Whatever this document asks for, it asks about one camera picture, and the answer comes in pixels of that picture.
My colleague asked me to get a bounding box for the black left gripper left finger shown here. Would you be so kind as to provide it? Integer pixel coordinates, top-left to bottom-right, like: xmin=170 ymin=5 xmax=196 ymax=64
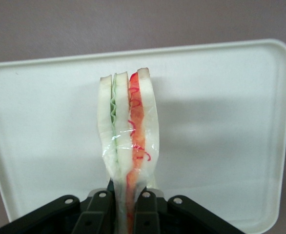
xmin=75 ymin=190 xmax=115 ymax=234

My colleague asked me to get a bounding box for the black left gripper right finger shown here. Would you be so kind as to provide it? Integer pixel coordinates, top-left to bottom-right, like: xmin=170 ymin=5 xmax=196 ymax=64
xmin=132 ymin=191 xmax=161 ymax=234

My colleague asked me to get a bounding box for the triangle sandwich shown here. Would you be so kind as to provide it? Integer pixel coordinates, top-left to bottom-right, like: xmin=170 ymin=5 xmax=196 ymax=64
xmin=95 ymin=67 xmax=161 ymax=234

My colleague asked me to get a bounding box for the cream plastic tray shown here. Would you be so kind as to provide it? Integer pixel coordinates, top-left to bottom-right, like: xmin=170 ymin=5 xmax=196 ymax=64
xmin=0 ymin=38 xmax=286 ymax=234

